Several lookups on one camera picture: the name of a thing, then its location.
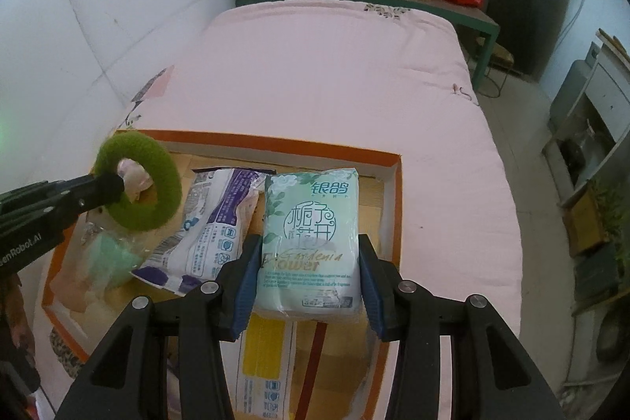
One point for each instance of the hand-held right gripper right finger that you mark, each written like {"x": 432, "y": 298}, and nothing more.
{"x": 375, "y": 297}

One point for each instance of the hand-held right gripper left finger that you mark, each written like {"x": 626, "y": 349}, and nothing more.
{"x": 241, "y": 297}

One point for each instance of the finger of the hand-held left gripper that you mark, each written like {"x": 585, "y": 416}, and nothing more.
{"x": 59, "y": 189}
{"x": 74, "y": 207}

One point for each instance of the orange-rimmed cardboard box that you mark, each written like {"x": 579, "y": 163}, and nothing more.
{"x": 384, "y": 223}

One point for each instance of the purple and white packet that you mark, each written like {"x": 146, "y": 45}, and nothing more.
{"x": 216, "y": 223}

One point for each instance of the green tissue pack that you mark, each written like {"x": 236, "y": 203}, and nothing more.
{"x": 310, "y": 243}

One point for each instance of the green fuzzy scrunchie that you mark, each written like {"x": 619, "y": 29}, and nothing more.
{"x": 162, "y": 184}

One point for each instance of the person's left forearm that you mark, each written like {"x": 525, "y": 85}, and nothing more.
{"x": 17, "y": 336}

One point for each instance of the green sponge in clear bag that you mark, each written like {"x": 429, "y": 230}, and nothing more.
{"x": 110, "y": 262}

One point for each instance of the yellow label clear packet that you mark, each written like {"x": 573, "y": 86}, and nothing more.
{"x": 266, "y": 361}

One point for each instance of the planter boxes with plants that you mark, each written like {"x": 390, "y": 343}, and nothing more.
{"x": 590, "y": 223}

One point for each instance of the round metal stool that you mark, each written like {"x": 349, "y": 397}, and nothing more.
{"x": 498, "y": 56}

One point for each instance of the white cabinet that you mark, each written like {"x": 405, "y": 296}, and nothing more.
{"x": 590, "y": 105}

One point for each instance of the green bench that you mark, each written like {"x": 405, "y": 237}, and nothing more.
{"x": 472, "y": 24}

